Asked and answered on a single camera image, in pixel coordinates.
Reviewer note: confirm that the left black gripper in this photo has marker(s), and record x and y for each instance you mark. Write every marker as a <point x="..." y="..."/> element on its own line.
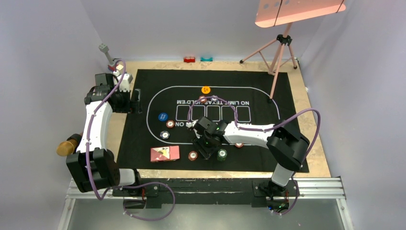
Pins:
<point x="131" y="107"/>

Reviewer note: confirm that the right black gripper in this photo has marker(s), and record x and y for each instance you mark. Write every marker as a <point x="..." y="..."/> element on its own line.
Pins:
<point x="205" y="150"/>

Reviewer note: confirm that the green poker chip stack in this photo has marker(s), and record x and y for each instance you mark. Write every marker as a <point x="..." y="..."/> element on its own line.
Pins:
<point x="221" y="155"/>

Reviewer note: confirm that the red poker chip stack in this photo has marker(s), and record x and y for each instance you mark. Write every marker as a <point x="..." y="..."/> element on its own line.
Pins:
<point x="192" y="156"/>

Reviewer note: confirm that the red poker chip top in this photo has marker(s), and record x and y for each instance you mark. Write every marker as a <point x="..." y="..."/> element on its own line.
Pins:
<point x="202" y="99"/>

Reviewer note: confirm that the blue round dealer button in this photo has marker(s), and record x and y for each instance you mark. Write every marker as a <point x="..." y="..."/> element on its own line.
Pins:
<point x="163" y="117"/>

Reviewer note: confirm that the orange round button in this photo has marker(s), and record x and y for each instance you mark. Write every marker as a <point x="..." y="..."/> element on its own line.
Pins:
<point x="205" y="89"/>

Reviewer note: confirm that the pink playing card box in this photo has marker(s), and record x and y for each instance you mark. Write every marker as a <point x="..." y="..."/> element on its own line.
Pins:
<point x="168" y="153"/>

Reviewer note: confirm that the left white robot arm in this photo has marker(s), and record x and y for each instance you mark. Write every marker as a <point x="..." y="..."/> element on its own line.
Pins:
<point x="92" y="165"/>

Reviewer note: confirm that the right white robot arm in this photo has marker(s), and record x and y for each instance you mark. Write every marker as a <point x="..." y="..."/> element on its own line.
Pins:
<point x="285" y="142"/>

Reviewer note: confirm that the colourful toy block train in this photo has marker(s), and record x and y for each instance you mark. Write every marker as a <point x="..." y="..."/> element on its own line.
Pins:
<point x="115" y="67"/>

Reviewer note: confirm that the black poker table mat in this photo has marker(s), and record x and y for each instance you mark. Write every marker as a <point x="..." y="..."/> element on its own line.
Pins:
<point x="177" y="92"/>

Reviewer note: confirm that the red small block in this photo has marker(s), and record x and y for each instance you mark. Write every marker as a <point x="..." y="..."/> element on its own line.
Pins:
<point x="189" y="59"/>

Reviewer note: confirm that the teal small block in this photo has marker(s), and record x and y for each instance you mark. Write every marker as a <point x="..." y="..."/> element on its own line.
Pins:
<point x="206" y="59"/>

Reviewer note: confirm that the gold microphone on stand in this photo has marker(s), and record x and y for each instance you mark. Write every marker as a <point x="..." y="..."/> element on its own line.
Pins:
<point x="69" y="146"/>

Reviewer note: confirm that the pink music stand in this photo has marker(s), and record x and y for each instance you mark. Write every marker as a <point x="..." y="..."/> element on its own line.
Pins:
<point x="272" y="13"/>

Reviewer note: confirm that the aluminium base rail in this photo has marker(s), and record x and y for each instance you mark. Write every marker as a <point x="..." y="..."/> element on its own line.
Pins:
<point x="210" y="204"/>

